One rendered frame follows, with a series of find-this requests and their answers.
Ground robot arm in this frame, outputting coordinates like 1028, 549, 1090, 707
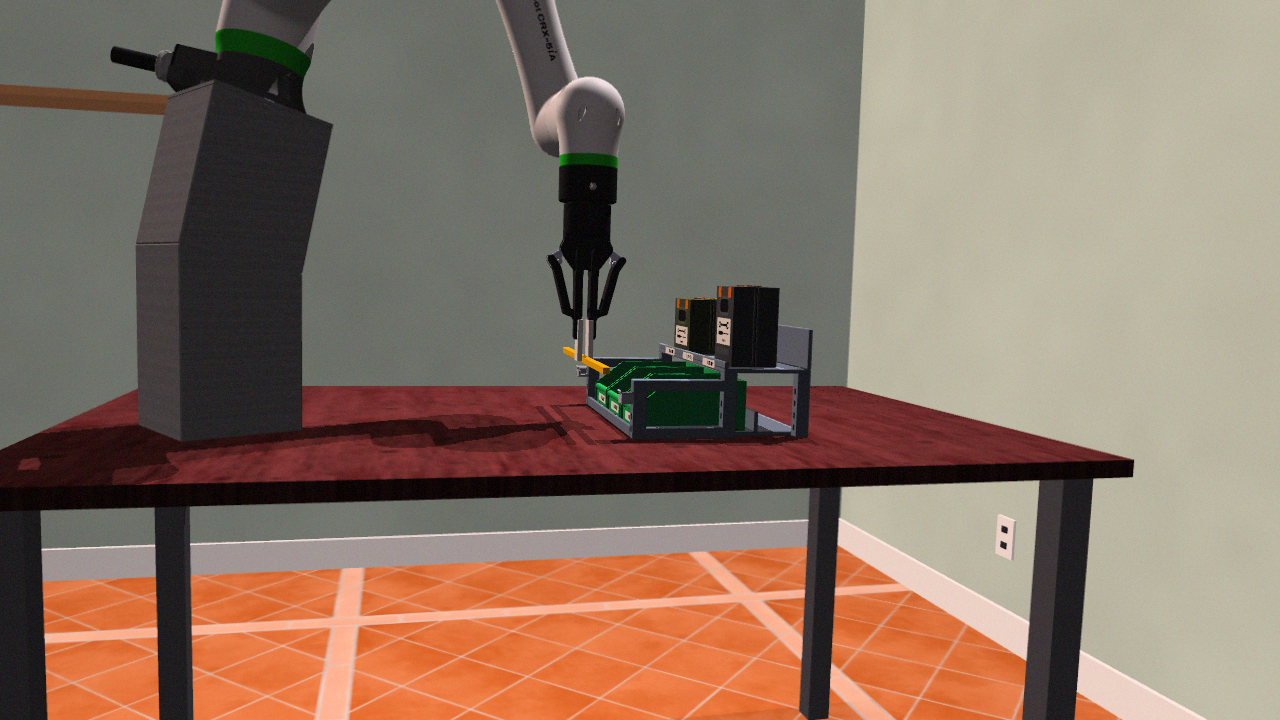
110, 0, 625, 205

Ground olive green case with orange latches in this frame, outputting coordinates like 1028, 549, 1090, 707
675, 299, 717, 355

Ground yellow bar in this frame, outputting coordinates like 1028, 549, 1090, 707
563, 347, 611, 374

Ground grey metal rack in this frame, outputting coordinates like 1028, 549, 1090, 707
577, 325, 813, 439

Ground green open bin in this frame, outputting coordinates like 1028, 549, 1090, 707
607, 366, 721, 416
621, 374, 748, 430
595, 361, 699, 407

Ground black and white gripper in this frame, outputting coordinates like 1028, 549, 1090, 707
547, 202, 626, 361

